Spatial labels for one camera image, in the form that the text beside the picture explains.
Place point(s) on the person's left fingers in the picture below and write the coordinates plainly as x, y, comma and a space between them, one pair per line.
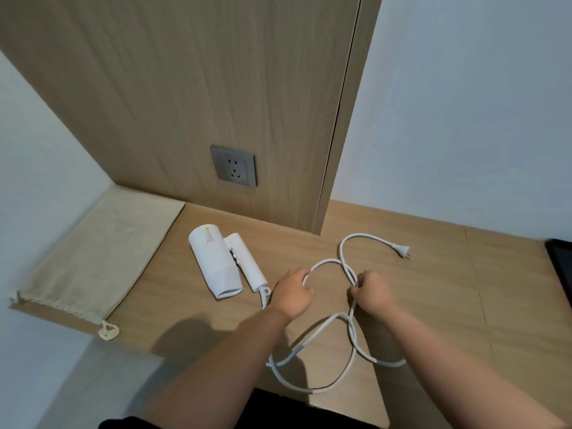
306, 282

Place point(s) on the person's right hand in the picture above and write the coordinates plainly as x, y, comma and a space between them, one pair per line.
373, 293

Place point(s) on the wooden cabinet panel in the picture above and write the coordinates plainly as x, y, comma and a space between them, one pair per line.
187, 84

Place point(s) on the person's right fingers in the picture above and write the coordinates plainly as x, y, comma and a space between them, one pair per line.
358, 286

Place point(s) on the white folding hair dryer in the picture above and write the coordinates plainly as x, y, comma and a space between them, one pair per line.
214, 259

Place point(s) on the person's right forearm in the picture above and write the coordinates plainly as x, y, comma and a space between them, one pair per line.
456, 370

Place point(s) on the person's black clothing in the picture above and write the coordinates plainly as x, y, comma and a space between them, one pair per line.
277, 413

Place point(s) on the black flat device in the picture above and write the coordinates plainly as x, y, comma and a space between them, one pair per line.
562, 268

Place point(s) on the person's left hand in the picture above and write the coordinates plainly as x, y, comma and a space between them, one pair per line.
289, 295

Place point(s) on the grey wall socket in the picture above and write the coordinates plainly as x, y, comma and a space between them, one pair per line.
233, 167

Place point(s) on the person's left forearm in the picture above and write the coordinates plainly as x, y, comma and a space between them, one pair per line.
232, 366

